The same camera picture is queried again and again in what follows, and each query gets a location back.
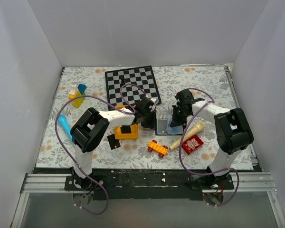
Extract black leather card holder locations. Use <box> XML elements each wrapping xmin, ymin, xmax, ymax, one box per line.
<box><xmin>155</xmin><ymin>116</ymin><xmax>185</xmax><ymax>136</ymax></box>

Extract yellow plastic bin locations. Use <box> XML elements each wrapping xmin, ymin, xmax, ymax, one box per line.
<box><xmin>114</xmin><ymin>104</ymin><xmax>140</xmax><ymax>140</ymax></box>

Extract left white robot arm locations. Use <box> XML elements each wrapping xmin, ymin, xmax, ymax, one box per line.
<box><xmin>70</xmin><ymin>97</ymin><xmax>158</xmax><ymax>190</ymax></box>

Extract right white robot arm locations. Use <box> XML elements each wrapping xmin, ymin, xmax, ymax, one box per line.
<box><xmin>171</xmin><ymin>88</ymin><xmax>254</xmax><ymax>189</ymax></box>

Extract black card on table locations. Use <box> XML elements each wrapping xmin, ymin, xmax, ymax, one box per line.
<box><xmin>107</xmin><ymin>134</ymin><xmax>121</xmax><ymax>150</ymax></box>

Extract floral table mat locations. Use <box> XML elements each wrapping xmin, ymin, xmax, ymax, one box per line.
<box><xmin>36</xmin><ymin>66</ymin><xmax>237</xmax><ymax>170</ymax></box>

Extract cream toy microphone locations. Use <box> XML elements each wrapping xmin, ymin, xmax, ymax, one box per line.
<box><xmin>169</xmin><ymin>122</ymin><xmax>206</xmax><ymax>150</ymax></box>

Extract black white chessboard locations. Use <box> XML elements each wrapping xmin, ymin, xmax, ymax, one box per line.
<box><xmin>105</xmin><ymin>66</ymin><xmax>162</xmax><ymax>106</ymax></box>

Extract red owl toy block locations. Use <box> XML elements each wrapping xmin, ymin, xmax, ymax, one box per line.
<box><xmin>182</xmin><ymin>134</ymin><xmax>204</xmax><ymax>155</ymax></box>

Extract orange toy car block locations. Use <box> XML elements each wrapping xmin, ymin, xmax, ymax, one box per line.
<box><xmin>147</xmin><ymin>140</ymin><xmax>168</xmax><ymax>158</ymax></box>

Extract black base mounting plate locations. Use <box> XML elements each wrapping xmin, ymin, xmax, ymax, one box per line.
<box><xmin>64</xmin><ymin>169</ymin><xmax>235</xmax><ymax>201</ymax></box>

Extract colourful stacked toy blocks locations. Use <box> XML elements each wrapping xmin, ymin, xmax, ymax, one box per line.
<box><xmin>68</xmin><ymin>84</ymin><xmax>86</xmax><ymax>108</ymax></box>

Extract blue toy microphone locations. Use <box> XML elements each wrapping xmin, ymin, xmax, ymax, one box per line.
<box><xmin>57</xmin><ymin>114</ymin><xmax>73</xmax><ymax>142</ymax></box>

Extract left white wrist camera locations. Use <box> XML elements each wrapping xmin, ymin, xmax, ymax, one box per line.
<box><xmin>150</xmin><ymin>97</ymin><xmax>158</xmax><ymax>111</ymax></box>

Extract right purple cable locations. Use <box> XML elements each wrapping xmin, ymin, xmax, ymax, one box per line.
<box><xmin>179</xmin><ymin>88</ymin><xmax>240</xmax><ymax>207</ymax></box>

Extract purple cable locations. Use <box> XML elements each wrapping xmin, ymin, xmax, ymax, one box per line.
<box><xmin>55</xmin><ymin>83</ymin><xmax>150</xmax><ymax>216</ymax></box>
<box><xmin>179</xmin><ymin>88</ymin><xmax>240</xmax><ymax>207</ymax></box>

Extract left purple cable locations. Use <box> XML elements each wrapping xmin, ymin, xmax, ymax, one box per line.
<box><xmin>55</xmin><ymin>83</ymin><xmax>150</xmax><ymax>216</ymax></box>

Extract aluminium frame rail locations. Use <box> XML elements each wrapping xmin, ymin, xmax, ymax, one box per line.
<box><xmin>10</xmin><ymin>172</ymin><xmax>74</xmax><ymax>228</ymax></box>

